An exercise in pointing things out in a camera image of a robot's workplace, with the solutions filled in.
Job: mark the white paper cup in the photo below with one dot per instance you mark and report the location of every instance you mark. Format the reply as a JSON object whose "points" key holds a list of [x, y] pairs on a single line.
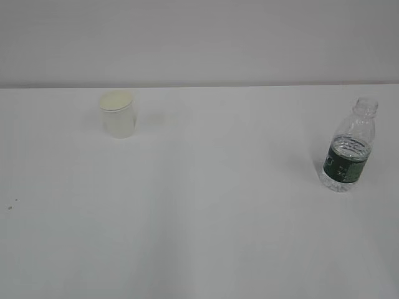
{"points": [[118, 113]]}

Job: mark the clear water bottle green label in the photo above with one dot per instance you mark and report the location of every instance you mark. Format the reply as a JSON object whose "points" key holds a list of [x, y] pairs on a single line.
{"points": [[350, 147]]}

